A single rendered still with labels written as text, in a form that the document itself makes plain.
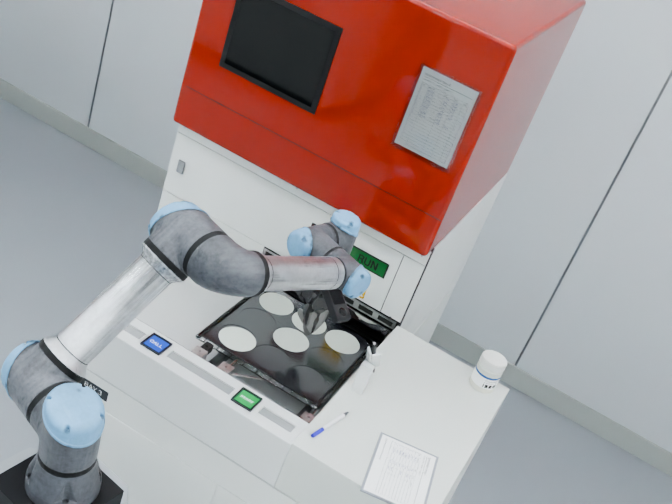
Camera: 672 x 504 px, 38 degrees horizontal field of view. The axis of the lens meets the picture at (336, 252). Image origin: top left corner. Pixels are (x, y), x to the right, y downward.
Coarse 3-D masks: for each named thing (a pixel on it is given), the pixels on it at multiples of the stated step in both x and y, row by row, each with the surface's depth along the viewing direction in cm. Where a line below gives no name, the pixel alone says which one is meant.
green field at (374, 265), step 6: (354, 252) 265; (360, 252) 264; (354, 258) 266; (360, 258) 265; (366, 258) 264; (372, 258) 263; (366, 264) 265; (372, 264) 264; (378, 264) 263; (384, 264) 262; (372, 270) 265; (378, 270) 264; (384, 270) 263
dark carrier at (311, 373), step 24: (240, 312) 262; (264, 312) 265; (216, 336) 250; (264, 336) 256; (312, 336) 263; (264, 360) 248; (288, 360) 251; (312, 360) 254; (336, 360) 257; (288, 384) 243; (312, 384) 246
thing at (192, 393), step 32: (128, 352) 228; (192, 352) 232; (128, 384) 232; (160, 384) 228; (192, 384) 223; (224, 384) 227; (192, 416) 227; (224, 416) 222; (256, 416) 221; (288, 416) 224; (224, 448) 226; (256, 448) 222; (288, 448) 217
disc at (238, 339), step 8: (224, 328) 254; (232, 328) 255; (240, 328) 256; (224, 336) 251; (232, 336) 252; (240, 336) 253; (248, 336) 254; (224, 344) 248; (232, 344) 249; (240, 344) 250; (248, 344) 251
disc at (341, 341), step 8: (328, 336) 265; (336, 336) 266; (344, 336) 267; (352, 336) 268; (328, 344) 262; (336, 344) 263; (344, 344) 264; (352, 344) 265; (344, 352) 261; (352, 352) 262
